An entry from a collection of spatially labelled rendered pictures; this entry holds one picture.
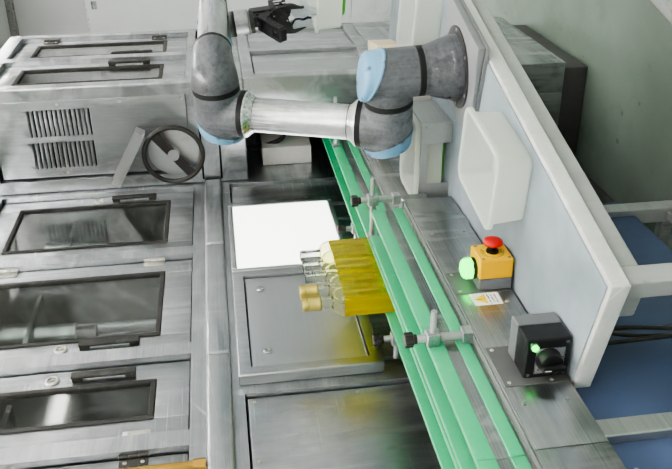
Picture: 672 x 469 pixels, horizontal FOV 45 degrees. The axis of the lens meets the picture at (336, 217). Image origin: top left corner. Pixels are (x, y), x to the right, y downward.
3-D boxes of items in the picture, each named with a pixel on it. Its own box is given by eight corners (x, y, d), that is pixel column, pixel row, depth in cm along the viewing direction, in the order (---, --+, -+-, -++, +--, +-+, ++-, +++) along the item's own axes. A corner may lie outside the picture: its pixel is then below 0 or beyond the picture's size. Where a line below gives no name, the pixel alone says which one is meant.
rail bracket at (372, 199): (397, 232, 210) (349, 236, 209) (399, 173, 203) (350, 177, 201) (399, 238, 208) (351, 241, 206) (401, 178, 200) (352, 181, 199)
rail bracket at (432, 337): (469, 333, 154) (401, 340, 152) (472, 301, 150) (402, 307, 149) (476, 346, 150) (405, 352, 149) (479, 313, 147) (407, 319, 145)
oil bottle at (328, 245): (396, 252, 215) (317, 258, 213) (397, 234, 213) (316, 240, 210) (401, 263, 210) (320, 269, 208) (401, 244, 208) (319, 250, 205)
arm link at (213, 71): (183, 56, 185) (189, -25, 223) (190, 98, 191) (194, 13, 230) (234, 51, 185) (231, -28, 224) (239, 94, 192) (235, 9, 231)
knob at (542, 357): (558, 368, 138) (566, 380, 135) (533, 370, 138) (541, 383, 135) (562, 346, 136) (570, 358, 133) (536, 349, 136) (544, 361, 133)
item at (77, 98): (240, 114, 349) (26, 125, 338) (234, 27, 332) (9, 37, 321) (248, 179, 287) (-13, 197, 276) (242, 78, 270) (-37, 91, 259)
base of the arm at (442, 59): (452, 21, 186) (410, 24, 186) (469, 57, 176) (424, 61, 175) (447, 75, 197) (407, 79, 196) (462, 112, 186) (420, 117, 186)
